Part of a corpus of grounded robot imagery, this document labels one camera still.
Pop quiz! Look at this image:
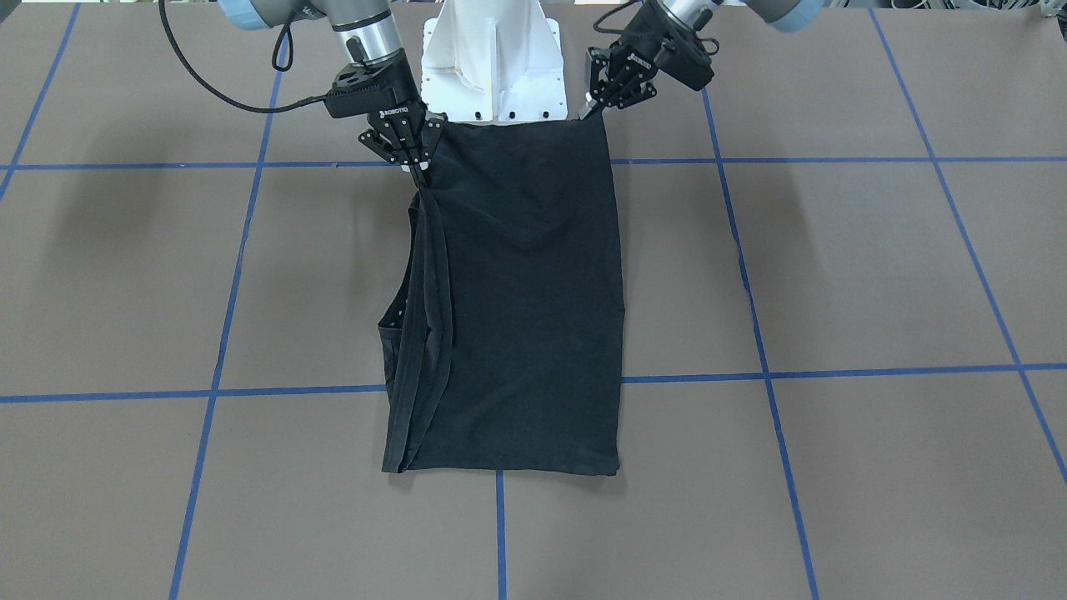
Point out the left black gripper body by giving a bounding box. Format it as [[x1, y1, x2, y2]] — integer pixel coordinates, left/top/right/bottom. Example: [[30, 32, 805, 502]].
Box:
[[592, 4, 692, 81]]

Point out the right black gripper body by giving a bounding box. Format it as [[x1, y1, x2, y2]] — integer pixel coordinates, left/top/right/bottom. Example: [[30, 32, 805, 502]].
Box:
[[333, 50, 447, 159]]

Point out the black graphic t-shirt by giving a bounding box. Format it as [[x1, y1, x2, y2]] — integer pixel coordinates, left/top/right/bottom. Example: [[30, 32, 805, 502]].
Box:
[[378, 114, 625, 476]]

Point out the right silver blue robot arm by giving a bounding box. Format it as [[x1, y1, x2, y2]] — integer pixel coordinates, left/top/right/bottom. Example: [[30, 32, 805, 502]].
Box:
[[219, 1, 445, 188]]

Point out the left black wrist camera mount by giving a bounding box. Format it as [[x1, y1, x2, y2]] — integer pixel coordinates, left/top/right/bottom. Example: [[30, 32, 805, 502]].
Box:
[[653, 27, 715, 92]]

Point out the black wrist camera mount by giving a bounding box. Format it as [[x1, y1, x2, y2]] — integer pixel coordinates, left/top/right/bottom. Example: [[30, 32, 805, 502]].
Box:
[[653, 27, 715, 92], [323, 61, 419, 119]]

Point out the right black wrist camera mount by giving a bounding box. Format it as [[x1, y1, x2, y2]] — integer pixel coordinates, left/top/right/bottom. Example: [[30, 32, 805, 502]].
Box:
[[323, 61, 419, 119]]

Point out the white central pedestal column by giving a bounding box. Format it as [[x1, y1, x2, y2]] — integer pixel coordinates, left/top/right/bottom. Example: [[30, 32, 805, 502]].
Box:
[[420, 1, 568, 124]]

